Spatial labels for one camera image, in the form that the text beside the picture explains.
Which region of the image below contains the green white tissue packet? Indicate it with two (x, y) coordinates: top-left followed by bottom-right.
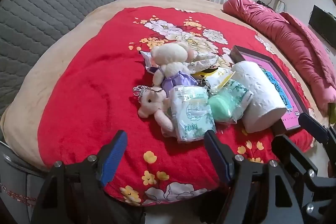
(169, 85), (217, 143)

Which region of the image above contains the small pink plush toy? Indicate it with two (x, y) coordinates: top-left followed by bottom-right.
(138, 88), (175, 135)

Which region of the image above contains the silver toy crown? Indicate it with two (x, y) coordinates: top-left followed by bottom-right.
(133, 85), (147, 102)

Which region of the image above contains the black wall television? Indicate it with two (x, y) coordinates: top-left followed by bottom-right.
(308, 5), (336, 46)

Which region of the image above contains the yellow green cloth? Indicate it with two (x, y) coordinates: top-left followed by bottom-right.
(327, 102), (336, 125)

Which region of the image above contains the white floral cloth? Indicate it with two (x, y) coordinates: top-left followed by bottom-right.
(184, 55), (218, 73)

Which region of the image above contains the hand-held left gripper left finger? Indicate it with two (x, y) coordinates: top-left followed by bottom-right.
(30, 130), (146, 224)

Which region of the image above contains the beige bed blanket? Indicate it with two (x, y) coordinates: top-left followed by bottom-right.
(0, 0), (336, 172)

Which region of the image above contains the grey quilted headboard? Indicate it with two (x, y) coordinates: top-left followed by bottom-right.
(0, 0), (132, 119)

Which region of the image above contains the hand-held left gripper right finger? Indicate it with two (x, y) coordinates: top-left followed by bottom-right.
(203, 130), (297, 224)

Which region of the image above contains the grey bed base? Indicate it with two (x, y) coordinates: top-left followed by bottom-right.
(0, 140), (48, 224)

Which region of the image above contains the pink quilt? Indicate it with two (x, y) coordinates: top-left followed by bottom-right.
(223, 0), (336, 111)

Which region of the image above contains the cream teddy bear purple dress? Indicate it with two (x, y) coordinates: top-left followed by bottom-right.
(151, 42), (198, 96)

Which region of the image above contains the white purple snack packet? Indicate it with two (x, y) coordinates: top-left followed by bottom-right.
(139, 50), (160, 75)

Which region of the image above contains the white toilet paper roll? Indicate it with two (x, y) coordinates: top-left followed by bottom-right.
(231, 61), (288, 134)

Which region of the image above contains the packet with green round sponge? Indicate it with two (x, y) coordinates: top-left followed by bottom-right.
(207, 80), (254, 125)

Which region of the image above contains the red floral blanket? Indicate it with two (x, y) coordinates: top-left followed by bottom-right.
(37, 6), (315, 207)

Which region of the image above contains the shallow box with pink lining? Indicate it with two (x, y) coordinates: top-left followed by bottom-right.
(230, 45), (309, 135)

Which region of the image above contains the yellow white plastic packet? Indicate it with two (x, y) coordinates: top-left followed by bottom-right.
(190, 68), (235, 90)

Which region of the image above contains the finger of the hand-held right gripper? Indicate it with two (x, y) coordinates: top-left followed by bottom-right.
(271, 135), (319, 188)
(298, 113), (336, 153)

